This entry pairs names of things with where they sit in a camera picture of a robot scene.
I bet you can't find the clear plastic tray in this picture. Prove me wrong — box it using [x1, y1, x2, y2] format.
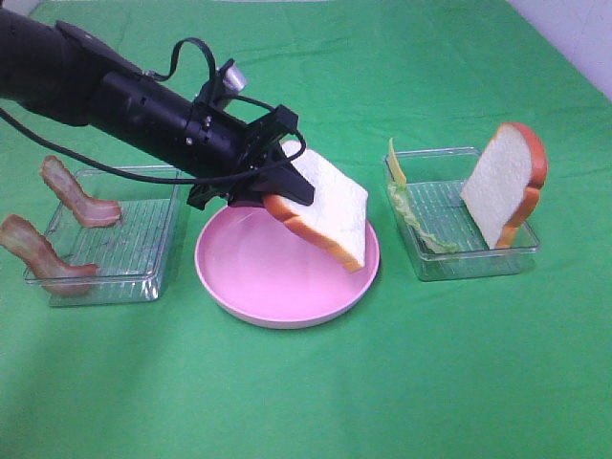
[23, 168, 184, 307]
[384, 146, 539, 281]

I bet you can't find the left clear plastic tray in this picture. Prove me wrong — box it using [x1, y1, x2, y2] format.
[23, 168, 184, 307]

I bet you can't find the pink round plate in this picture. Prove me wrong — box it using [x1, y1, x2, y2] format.
[194, 208, 381, 329]

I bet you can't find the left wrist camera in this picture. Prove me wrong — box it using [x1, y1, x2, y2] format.
[210, 58, 248, 110]

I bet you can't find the toy bread slice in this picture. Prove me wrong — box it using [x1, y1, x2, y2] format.
[460, 121, 549, 250]
[263, 148, 368, 273]

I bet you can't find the green tablecloth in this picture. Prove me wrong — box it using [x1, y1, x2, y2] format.
[1, 1, 611, 458]

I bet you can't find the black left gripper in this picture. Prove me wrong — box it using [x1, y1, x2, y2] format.
[180, 101, 315, 209]

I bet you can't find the green toy lettuce leaf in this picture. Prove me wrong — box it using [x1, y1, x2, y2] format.
[388, 182, 459, 253]

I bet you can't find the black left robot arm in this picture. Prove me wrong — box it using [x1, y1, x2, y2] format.
[1, 10, 315, 208]

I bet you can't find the right clear plastic tray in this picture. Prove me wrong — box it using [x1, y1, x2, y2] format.
[384, 146, 539, 281]

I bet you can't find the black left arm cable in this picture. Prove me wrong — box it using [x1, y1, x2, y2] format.
[0, 37, 307, 187]

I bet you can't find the toy bacon strip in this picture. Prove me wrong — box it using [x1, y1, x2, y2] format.
[1, 214, 98, 280]
[40, 155, 121, 228]

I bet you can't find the yellow toy cheese slice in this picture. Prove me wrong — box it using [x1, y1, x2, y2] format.
[388, 138, 407, 186]

